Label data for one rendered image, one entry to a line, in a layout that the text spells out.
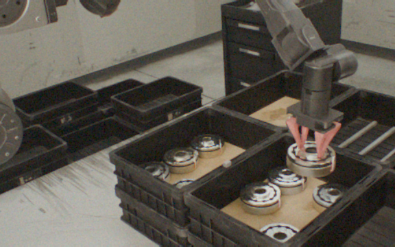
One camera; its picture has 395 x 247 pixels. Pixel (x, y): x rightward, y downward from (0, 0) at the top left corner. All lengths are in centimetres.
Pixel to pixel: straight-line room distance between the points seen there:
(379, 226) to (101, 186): 88
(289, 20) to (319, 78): 13
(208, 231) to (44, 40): 333
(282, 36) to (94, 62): 361
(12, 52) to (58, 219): 278
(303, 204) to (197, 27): 408
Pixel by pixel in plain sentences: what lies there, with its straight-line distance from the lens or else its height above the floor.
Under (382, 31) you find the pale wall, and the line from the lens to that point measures 486.
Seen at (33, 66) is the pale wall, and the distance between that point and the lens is 432.
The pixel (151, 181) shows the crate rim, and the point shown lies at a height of 92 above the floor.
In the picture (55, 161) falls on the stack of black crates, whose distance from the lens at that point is 224.
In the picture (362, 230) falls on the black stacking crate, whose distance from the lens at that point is 124.
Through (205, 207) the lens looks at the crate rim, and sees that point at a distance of 112.
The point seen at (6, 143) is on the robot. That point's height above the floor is 111.
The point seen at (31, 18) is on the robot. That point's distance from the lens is 83.
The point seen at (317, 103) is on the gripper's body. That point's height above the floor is 116.
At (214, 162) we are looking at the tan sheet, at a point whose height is 83.
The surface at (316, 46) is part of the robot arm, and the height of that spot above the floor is 127.
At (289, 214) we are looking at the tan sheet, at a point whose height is 83.
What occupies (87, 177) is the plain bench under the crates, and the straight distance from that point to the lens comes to 175.
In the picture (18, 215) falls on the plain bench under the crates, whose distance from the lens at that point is 165.
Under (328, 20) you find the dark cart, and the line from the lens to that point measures 315.
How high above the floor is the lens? 158
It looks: 26 degrees down
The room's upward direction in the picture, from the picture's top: 5 degrees counter-clockwise
